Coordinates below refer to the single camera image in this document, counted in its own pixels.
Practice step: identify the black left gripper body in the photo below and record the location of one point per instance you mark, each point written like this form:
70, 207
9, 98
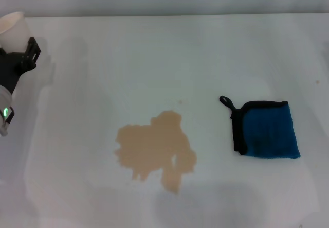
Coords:
10, 68

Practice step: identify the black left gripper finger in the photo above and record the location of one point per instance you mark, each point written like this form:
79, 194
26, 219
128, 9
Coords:
32, 51

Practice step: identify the white paper cup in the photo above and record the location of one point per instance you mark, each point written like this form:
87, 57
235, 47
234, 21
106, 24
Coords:
13, 32

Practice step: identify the blue rag with black trim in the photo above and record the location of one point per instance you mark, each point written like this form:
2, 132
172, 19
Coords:
270, 132

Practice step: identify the brown liquid stain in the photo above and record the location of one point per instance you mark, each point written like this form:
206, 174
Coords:
151, 145

